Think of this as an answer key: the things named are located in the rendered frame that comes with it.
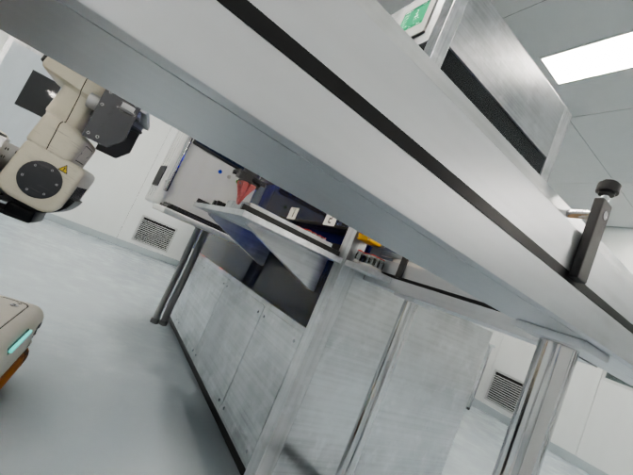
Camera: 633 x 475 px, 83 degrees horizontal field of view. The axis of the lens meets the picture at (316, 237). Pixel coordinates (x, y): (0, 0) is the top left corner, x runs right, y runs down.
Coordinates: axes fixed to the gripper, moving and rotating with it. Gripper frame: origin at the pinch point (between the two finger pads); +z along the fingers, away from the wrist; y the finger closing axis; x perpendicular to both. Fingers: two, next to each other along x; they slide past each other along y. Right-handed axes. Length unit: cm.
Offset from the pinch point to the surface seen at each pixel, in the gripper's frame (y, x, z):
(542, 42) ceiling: 165, 42, -203
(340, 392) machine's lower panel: 60, -12, 48
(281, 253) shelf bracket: 20.4, -2.3, 9.9
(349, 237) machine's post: 39.4, -9.3, -5.4
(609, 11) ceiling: 159, 1, -203
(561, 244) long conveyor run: 4, -95, -1
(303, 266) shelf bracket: 30.7, -2.2, 10.7
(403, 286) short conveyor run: 50, -32, 4
